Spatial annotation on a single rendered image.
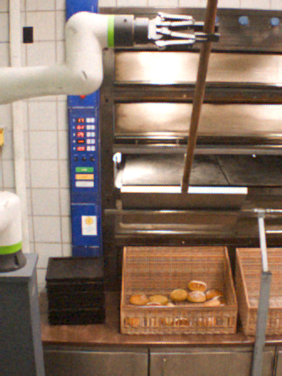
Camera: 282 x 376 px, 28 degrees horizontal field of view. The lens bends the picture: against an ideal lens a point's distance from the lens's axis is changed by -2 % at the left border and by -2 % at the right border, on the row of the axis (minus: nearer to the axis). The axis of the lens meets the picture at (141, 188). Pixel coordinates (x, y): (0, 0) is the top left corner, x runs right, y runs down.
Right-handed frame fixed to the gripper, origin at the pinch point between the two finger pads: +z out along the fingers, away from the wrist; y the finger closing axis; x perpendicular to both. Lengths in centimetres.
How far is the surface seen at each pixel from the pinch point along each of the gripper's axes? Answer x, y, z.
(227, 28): -90, -84, 24
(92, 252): -165, 7, -43
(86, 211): -150, -11, -46
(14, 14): -85, -89, -82
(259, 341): -135, 61, 37
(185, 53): -100, -75, 4
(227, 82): -103, -60, 24
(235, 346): -142, 61, 27
